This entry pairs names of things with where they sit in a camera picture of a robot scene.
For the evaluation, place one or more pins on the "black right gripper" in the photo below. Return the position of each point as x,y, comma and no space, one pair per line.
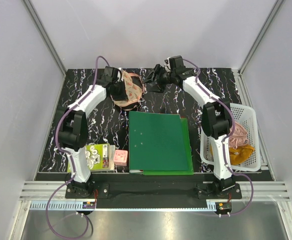
159,87

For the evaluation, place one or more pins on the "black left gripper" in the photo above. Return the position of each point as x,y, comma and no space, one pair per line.
124,96

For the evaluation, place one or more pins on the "pink floral mesh laundry bag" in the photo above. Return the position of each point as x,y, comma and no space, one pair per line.
122,103

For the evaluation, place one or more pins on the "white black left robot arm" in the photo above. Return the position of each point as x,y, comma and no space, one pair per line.
72,131

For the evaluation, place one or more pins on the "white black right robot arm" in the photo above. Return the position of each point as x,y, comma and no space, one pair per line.
217,121

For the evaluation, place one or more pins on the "light green folder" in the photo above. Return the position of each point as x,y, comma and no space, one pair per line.
190,170

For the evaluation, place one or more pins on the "small pink box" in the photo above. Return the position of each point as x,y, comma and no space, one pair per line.
120,157

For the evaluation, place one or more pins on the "lime green illustrated book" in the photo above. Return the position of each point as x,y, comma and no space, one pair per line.
93,157

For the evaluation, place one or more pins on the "white perforated plastic basket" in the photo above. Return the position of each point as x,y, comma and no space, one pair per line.
245,116

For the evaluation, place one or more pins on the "pink lace garment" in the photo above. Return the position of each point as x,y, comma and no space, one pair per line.
239,138

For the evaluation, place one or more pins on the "mustard yellow garment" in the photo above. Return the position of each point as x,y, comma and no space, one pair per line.
240,154

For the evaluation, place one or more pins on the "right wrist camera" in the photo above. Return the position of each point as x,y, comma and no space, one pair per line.
174,63

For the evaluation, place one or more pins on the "dark green ring binder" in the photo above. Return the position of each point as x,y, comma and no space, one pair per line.
156,142

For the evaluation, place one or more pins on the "left aluminium frame post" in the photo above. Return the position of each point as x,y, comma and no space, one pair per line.
44,35

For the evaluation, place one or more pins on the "aluminium frame post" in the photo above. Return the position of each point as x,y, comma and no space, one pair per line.
44,35
264,29

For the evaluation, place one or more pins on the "white slotted cable duct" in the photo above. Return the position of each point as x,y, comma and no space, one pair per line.
103,205

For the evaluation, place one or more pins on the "aluminium rail crossbar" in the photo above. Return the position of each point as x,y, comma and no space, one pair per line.
258,190

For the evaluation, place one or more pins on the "right aluminium frame post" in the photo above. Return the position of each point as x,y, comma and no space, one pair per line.
264,29

